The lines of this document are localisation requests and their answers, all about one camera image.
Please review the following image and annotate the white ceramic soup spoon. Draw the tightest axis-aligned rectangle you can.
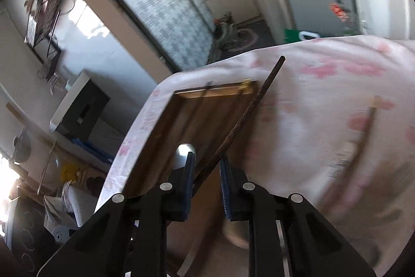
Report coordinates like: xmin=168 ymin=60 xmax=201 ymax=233
xmin=326 ymin=141 xmax=359 ymax=187

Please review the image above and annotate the plain dark chopstick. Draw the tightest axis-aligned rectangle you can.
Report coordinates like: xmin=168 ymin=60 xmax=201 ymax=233
xmin=192 ymin=56 xmax=286 ymax=196

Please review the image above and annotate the large steel spoon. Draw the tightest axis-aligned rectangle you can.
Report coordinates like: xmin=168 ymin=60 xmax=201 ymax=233
xmin=173 ymin=143 xmax=196 ymax=169

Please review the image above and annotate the gold dark chopstick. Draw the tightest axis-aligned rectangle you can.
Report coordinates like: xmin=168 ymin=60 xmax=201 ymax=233
xmin=175 ymin=79 xmax=258 ymax=99

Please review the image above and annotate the pink patterned tablecloth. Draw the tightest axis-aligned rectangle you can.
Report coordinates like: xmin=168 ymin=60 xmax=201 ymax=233
xmin=99 ymin=36 xmax=414 ymax=276

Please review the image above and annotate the brown wooden tray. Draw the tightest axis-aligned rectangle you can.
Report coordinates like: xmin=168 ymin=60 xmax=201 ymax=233
xmin=122 ymin=82 xmax=259 ymax=197

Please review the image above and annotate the wire wall shelf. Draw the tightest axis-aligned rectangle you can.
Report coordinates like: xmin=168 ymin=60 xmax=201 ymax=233
xmin=24 ymin=0 xmax=62 ymax=81

